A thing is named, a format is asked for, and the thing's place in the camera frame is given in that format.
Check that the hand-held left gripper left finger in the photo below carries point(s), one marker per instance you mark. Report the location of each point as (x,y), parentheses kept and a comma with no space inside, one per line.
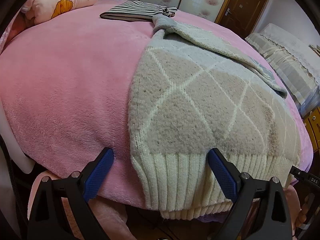
(98,172)

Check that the wooden drawer chest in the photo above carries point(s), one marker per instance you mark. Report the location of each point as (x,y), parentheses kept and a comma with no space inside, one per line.
(315,130)

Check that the brown wooden door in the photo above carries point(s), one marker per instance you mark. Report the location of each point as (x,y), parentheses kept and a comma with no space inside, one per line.
(242,5)

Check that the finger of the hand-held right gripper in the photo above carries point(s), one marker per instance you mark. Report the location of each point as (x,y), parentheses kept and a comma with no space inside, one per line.
(297,172)

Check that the white lace covered furniture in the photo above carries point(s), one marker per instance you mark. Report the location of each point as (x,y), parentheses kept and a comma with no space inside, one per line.
(282,55)

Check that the person's pink fleece clothing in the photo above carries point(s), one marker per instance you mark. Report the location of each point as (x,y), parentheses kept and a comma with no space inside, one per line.
(110,217)

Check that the striped folded garment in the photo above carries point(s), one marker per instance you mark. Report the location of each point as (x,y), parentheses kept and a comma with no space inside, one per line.
(132,10)

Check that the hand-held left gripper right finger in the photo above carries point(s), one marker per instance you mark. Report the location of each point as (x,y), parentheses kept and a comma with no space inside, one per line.
(222,175)

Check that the grey beige diamond knit sweater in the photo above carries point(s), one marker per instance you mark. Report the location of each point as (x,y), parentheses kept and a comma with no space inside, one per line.
(200,100)

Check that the stack of books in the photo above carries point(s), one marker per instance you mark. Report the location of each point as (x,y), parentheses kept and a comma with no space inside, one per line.
(315,48)

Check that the person's right hand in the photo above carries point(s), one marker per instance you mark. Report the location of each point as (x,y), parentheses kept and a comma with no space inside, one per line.
(310,201)

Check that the pink fleece bed blanket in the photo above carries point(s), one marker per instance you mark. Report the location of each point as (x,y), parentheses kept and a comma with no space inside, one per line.
(62,92)

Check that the white bed frame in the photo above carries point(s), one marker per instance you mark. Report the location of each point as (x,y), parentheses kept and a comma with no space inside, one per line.
(17,142)

